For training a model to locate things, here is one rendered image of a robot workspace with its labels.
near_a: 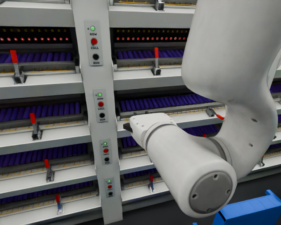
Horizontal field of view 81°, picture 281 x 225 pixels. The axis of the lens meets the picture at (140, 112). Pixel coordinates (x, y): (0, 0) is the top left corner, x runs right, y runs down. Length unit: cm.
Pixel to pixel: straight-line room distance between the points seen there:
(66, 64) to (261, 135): 56
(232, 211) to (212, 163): 68
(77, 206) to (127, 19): 80
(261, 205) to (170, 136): 75
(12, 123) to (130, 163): 48
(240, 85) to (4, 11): 55
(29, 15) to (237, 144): 56
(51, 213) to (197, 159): 81
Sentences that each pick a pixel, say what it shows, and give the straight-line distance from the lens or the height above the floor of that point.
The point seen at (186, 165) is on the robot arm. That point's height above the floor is 72.
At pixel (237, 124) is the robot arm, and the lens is 28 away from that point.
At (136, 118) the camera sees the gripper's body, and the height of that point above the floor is 68.
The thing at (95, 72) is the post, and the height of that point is 76.
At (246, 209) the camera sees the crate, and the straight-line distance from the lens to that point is 93.
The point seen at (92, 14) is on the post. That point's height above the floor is 92.
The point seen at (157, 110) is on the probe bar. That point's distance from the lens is 70.
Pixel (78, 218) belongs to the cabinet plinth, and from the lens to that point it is 103.
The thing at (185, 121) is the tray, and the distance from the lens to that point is 73.
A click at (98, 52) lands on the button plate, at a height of 82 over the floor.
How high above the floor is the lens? 87
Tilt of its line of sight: 25 degrees down
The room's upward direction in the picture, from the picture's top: straight up
